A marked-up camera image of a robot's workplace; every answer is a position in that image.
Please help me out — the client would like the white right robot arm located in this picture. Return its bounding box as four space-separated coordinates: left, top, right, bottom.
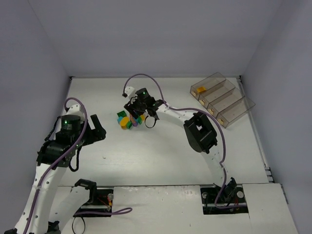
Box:
123 86 237 197

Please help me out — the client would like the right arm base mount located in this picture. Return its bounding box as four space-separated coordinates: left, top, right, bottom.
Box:
200 177 249 215

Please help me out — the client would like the cyan green stacked lego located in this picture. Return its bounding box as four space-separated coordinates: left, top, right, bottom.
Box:
136 117 142 124

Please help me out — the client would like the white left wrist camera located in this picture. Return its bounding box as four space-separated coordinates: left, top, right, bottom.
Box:
66 104 82 116

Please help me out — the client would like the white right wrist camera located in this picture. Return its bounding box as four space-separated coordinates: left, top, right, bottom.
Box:
122 86 136 99

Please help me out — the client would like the dark green square lego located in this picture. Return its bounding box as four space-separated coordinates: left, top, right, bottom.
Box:
117 111 127 118

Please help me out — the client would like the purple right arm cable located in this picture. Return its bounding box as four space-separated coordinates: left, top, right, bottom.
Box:
123 73 234 210

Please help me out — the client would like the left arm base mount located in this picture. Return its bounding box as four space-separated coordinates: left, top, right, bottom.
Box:
73 179 114 218

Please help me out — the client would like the black loop cable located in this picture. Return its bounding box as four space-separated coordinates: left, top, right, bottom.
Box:
72 215 86 233

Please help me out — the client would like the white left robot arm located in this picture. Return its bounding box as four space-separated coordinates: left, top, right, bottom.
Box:
5 103 106 234

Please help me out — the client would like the yellow curved lego brick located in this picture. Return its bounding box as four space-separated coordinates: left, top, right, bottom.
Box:
196 86 207 93

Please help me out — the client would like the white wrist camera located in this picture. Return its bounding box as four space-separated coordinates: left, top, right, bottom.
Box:
122 86 136 99
66 104 82 116

